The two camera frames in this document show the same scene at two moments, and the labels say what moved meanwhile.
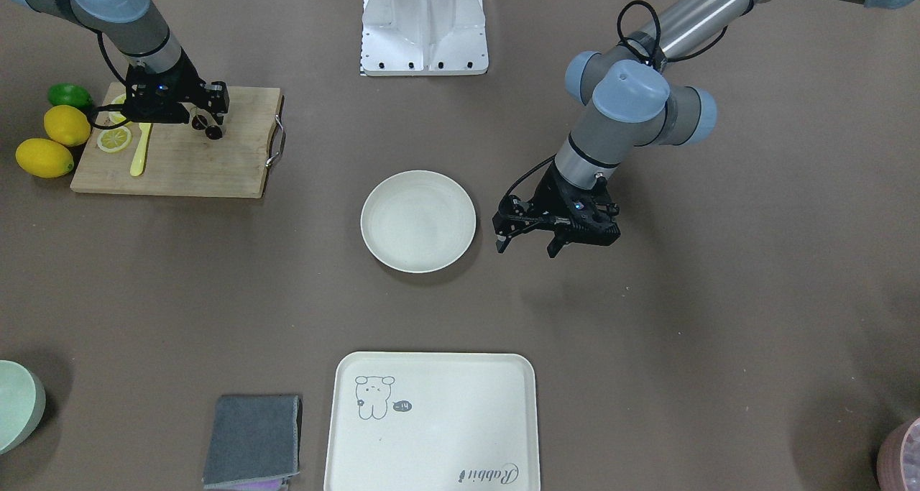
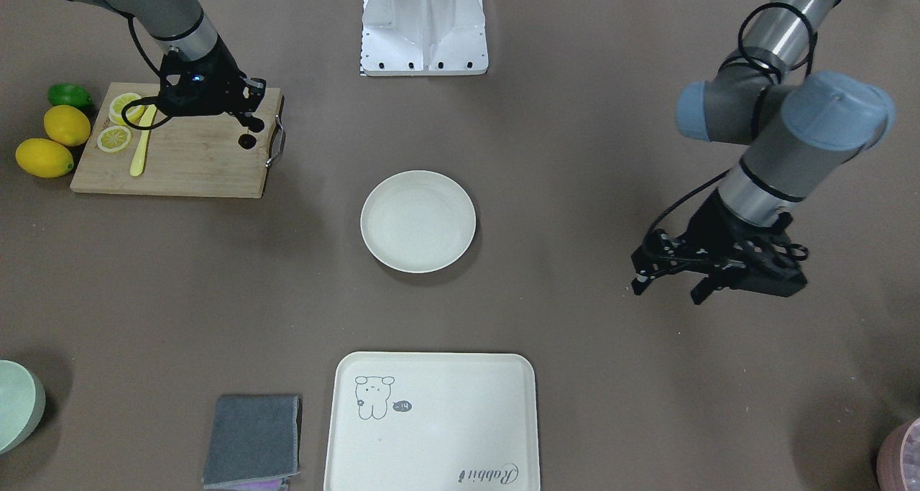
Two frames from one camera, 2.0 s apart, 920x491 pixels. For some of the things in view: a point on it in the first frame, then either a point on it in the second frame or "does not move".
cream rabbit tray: (433, 421) does not move
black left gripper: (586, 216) → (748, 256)
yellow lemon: (67, 125) does not move
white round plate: (418, 221) does not move
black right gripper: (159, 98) → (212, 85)
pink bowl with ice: (898, 458) does not move
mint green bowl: (22, 404) does not move
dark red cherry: (199, 122) → (257, 125)
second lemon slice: (114, 139) does not move
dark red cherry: (213, 132) → (246, 141)
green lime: (70, 94) does not move
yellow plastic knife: (137, 164) does not move
